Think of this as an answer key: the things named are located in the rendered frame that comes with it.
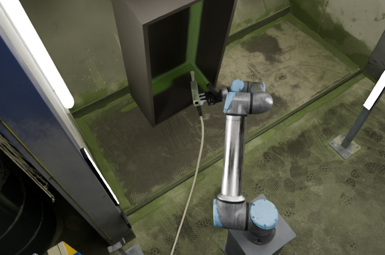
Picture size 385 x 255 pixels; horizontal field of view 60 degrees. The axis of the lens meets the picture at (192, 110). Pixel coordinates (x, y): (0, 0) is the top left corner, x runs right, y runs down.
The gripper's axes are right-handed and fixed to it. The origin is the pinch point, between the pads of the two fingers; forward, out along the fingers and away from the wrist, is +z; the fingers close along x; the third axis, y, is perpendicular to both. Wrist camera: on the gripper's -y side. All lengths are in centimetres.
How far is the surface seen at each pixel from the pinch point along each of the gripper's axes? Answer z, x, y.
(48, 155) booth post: 60, -103, -51
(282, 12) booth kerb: -116, 164, 12
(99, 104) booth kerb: 94, 67, 23
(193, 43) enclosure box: -7.6, 38.1, -26.9
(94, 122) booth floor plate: 101, 54, 34
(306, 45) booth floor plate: -128, 121, 39
